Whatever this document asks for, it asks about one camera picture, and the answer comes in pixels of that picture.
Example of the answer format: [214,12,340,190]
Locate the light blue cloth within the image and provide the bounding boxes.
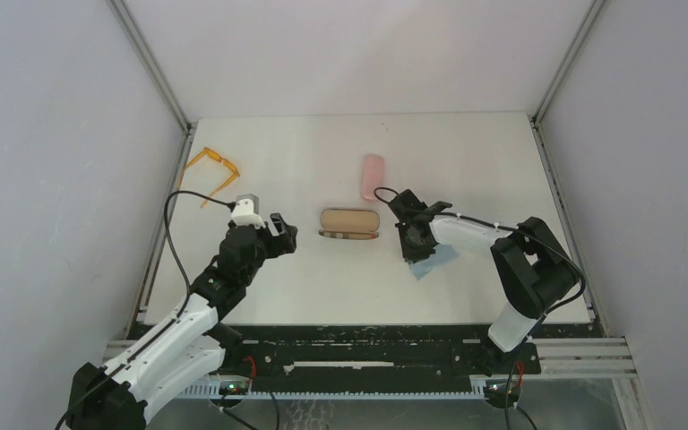
[408,245,459,280]

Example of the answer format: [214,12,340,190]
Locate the brown glasses case red stripe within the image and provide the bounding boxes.
[319,208,380,240]

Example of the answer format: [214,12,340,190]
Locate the pink glasses case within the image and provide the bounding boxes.
[360,154,385,201]

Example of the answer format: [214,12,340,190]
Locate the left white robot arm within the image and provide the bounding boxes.
[56,213,297,429]

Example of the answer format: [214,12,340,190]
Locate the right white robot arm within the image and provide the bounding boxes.
[386,189,586,353]

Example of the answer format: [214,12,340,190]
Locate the orange translucent sunglasses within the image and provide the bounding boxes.
[177,147,241,208]

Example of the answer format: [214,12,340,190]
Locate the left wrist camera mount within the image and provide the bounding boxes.
[228,193,266,228]

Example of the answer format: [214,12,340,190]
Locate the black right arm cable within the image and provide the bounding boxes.
[373,186,588,315]

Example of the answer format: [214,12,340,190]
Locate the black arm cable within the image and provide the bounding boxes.
[53,190,237,430]
[373,186,588,315]

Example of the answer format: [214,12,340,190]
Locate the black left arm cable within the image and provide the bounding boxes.
[53,190,237,430]

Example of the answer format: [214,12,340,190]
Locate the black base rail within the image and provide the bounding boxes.
[218,324,542,395]

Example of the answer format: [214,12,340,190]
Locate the aluminium frame post right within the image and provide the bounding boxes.
[530,0,609,128]

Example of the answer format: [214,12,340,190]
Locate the aluminium frame post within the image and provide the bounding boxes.
[530,0,609,128]
[107,0,192,134]

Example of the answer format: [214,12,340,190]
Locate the aluminium frame post left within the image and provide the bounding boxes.
[107,0,192,134]

